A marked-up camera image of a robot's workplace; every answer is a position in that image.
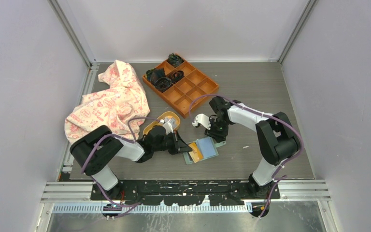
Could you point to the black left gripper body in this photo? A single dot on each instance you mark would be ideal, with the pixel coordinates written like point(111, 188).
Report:
point(169, 142)

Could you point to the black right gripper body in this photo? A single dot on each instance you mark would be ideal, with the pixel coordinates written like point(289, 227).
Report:
point(219, 129)

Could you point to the orange credit card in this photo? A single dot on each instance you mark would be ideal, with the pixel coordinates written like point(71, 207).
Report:
point(195, 154)

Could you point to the green card holder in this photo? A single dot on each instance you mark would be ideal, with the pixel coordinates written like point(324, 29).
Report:
point(207, 146)

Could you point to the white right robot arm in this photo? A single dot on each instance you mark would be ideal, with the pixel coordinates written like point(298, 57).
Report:
point(278, 140)

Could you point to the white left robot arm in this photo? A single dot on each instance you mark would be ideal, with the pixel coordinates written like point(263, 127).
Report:
point(95, 150)

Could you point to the yellow oval dish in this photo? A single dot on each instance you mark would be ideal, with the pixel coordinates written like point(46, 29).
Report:
point(157, 123)

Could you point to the orange compartment tray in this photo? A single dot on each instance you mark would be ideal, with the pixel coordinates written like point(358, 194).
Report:
point(190, 92)

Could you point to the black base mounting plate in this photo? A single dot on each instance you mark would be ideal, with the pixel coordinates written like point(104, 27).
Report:
point(187, 192)

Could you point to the pink patterned cloth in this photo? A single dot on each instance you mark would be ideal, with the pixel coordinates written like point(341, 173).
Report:
point(122, 107)

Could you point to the coiled black belt small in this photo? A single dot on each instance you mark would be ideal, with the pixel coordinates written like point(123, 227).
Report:
point(176, 76)

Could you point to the dark folded fabric item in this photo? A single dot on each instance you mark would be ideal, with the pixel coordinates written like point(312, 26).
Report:
point(155, 74)

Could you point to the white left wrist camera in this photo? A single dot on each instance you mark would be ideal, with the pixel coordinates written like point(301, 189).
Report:
point(169, 124)

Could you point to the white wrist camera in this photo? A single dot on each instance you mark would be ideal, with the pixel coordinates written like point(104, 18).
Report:
point(169, 124)
point(201, 120)

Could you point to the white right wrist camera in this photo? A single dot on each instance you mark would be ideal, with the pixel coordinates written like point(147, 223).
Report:
point(201, 120)

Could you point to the aluminium frame rail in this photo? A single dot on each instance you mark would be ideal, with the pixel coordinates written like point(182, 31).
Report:
point(68, 197)

